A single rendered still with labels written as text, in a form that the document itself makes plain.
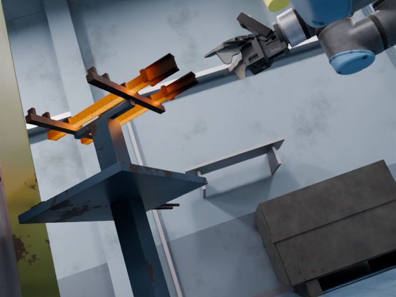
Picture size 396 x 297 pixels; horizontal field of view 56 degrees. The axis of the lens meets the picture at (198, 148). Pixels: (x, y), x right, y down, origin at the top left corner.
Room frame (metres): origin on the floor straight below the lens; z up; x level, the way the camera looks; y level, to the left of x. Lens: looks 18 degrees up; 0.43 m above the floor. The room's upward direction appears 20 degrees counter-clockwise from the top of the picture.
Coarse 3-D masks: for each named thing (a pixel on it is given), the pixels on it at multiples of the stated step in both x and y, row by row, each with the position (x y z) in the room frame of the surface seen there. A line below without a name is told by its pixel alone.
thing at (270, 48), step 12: (276, 24) 0.82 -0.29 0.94; (252, 36) 0.85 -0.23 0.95; (276, 36) 0.85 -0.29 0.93; (240, 48) 0.87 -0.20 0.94; (252, 48) 0.86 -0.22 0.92; (264, 48) 0.86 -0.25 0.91; (276, 48) 0.85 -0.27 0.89; (288, 48) 0.86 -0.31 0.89; (252, 60) 0.86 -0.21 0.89; (264, 60) 0.87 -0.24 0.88; (252, 72) 0.91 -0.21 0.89
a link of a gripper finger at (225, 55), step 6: (216, 48) 0.84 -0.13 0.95; (222, 48) 0.84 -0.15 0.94; (228, 48) 0.85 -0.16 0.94; (234, 48) 0.85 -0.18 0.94; (210, 54) 0.85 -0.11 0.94; (216, 54) 0.85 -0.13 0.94; (222, 54) 0.85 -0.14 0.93; (228, 54) 0.85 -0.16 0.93; (234, 54) 0.85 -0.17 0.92; (222, 60) 0.85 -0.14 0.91; (228, 60) 0.85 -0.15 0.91
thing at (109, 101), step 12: (168, 60) 0.83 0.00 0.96; (144, 72) 0.84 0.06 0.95; (156, 72) 0.85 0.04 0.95; (168, 72) 0.84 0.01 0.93; (132, 84) 0.87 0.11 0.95; (144, 84) 0.87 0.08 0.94; (108, 96) 0.90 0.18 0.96; (96, 108) 0.91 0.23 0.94; (108, 108) 0.93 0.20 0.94; (72, 120) 0.95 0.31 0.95; (84, 120) 0.95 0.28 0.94; (48, 132) 0.98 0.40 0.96; (60, 132) 0.97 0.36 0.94
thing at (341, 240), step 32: (320, 192) 3.21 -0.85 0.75; (352, 192) 3.22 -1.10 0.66; (384, 192) 3.22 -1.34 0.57; (256, 224) 4.06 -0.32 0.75; (288, 224) 3.21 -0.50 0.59; (320, 224) 3.21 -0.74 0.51; (352, 224) 3.22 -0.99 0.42; (384, 224) 3.22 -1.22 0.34; (288, 256) 3.21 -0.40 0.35; (320, 256) 3.21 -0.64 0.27; (352, 256) 3.21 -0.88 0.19; (384, 256) 3.63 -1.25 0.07; (320, 288) 3.22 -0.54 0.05
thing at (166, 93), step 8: (192, 72) 0.94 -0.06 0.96; (176, 80) 0.95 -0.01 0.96; (184, 80) 0.95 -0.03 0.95; (192, 80) 0.94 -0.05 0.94; (168, 88) 0.97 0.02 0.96; (176, 88) 0.96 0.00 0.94; (184, 88) 0.96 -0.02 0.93; (152, 96) 0.98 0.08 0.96; (160, 96) 0.98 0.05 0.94; (168, 96) 0.97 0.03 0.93; (136, 104) 1.01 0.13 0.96; (128, 112) 1.02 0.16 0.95; (136, 112) 1.01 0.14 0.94; (144, 112) 1.03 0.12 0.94; (120, 120) 1.03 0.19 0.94; (128, 120) 1.05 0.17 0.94
